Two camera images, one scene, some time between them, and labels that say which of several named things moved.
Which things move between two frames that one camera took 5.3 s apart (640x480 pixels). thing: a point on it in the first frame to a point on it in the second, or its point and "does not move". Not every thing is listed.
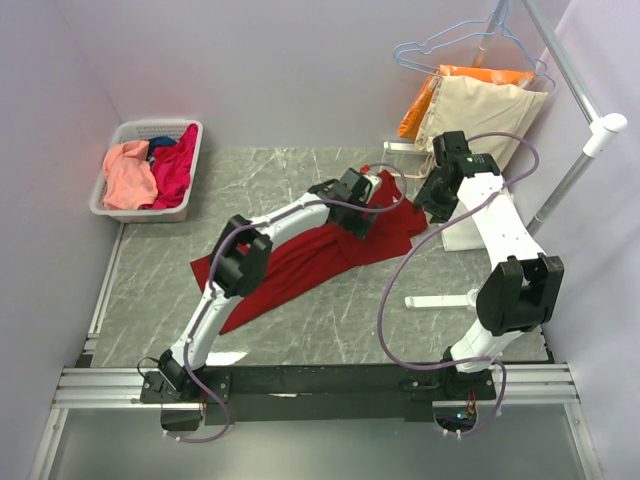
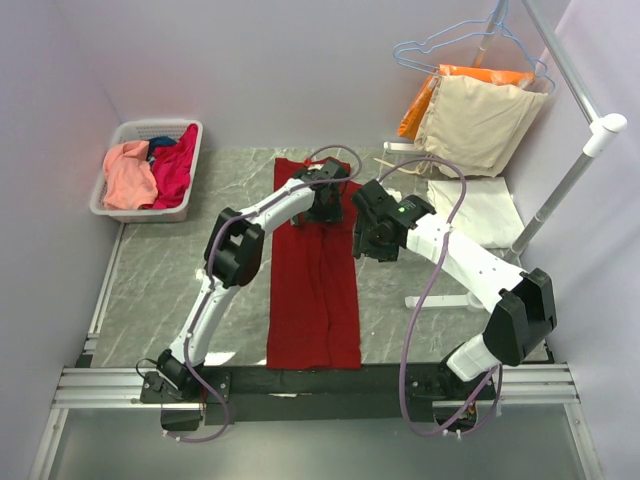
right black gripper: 423,198 to 362,245
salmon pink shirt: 129,181 does not move
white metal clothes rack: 595,128 does not move
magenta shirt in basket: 173,165 does not move
